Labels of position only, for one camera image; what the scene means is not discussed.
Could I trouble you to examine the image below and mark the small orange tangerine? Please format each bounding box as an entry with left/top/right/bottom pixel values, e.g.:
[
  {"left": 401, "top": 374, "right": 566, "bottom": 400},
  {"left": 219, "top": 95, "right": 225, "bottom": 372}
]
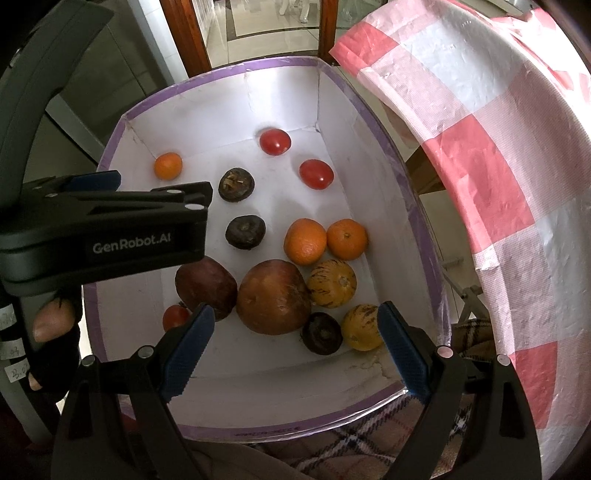
[{"left": 154, "top": 152, "right": 184, "bottom": 181}]

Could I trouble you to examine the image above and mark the dark brown water chestnut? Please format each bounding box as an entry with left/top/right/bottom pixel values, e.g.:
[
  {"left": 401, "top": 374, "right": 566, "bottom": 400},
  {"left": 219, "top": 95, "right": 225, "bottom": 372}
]
[
  {"left": 225, "top": 215, "right": 267, "bottom": 251},
  {"left": 301, "top": 312, "right": 344, "bottom": 356},
  {"left": 218, "top": 168, "right": 256, "bottom": 203}
]

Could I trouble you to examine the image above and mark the wooden glass door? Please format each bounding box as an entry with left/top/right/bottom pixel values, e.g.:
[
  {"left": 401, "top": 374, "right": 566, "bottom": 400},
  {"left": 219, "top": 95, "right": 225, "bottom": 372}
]
[{"left": 159, "top": 0, "right": 340, "bottom": 81}]

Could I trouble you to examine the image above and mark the red white checked tablecloth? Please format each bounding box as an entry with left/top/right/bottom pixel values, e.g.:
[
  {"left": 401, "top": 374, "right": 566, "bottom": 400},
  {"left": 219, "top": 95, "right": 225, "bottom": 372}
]
[{"left": 330, "top": 0, "right": 591, "bottom": 480}]

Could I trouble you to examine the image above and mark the brown pomegranate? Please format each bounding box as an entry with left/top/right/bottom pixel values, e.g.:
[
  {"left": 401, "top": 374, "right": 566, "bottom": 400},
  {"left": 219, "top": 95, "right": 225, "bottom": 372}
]
[{"left": 236, "top": 259, "right": 312, "bottom": 335}]

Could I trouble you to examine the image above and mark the plaid blanket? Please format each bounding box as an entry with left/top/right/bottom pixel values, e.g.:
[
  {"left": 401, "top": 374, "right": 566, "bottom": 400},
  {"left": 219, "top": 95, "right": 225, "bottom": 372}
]
[{"left": 222, "top": 318, "right": 490, "bottom": 480}]

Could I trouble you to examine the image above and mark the grey folding stand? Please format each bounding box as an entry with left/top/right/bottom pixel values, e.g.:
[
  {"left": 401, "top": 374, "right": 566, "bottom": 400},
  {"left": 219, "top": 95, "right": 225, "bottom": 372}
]
[{"left": 441, "top": 256, "right": 483, "bottom": 324}]

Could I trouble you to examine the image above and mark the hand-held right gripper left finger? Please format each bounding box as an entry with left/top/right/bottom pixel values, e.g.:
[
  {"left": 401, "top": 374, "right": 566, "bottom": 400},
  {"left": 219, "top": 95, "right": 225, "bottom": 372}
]
[{"left": 51, "top": 302, "right": 216, "bottom": 480}]

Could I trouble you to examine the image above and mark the person's left hand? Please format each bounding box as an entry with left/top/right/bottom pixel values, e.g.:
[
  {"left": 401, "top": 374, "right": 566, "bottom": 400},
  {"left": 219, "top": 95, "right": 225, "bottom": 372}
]
[{"left": 27, "top": 298, "right": 85, "bottom": 393}]

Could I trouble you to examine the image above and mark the red tomato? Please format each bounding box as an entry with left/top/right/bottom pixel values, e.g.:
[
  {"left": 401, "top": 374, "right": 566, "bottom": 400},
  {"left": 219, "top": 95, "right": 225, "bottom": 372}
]
[
  {"left": 162, "top": 304, "right": 191, "bottom": 333},
  {"left": 259, "top": 128, "right": 292, "bottom": 156},
  {"left": 298, "top": 159, "right": 335, "bottom": 190}
]

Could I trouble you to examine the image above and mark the dark red pomegranate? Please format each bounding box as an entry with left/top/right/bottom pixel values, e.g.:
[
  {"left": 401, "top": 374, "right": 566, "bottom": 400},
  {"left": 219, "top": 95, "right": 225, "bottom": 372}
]
[{"left": 174, "top": 256, "right": 238, "bottom": 322}]

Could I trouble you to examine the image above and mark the yellow striped melon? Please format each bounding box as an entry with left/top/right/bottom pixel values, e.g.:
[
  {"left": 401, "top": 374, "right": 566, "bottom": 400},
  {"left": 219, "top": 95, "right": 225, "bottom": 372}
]
[
  {"left": 307, "top": 259, "right": 358, "bottom": 308},
  {"left": 342, "top": 304, "right": 386, "bottom": 352}
]

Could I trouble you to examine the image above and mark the grey cabinet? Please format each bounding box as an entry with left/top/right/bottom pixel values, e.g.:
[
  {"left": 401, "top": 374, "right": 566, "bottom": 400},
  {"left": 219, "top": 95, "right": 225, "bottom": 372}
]
[{"left": 44, "top": 0, "right": 188, "bottom": 176}]

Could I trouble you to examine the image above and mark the white purple-edged cardboard box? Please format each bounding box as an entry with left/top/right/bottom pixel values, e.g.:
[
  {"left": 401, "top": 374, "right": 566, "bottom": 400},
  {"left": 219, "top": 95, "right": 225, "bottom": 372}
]
[{"left": 81, "top": 55, "right": 451, "bottom": 441}]

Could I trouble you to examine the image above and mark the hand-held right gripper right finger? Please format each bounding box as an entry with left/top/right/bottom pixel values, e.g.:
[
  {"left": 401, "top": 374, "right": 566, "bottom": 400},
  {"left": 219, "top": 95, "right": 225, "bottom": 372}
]
[{"left": 376, "top": 301, "right": 541, "bottom": 480}]

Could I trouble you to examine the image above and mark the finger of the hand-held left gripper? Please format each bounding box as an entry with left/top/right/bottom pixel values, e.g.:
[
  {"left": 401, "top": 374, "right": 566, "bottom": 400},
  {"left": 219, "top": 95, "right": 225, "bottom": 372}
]
[
  {"left": 34, "top": 170, "right": 122, "bottom": 195},
  {"left": 18, "top": 181, "right": 214, "bottom": 236}
]

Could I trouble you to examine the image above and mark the beige cloth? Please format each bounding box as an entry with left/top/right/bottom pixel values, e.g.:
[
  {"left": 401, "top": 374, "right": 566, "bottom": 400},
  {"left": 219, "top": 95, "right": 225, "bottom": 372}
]
[{"left": 187, "top": 436, "right": 296, "bottom": 480}]

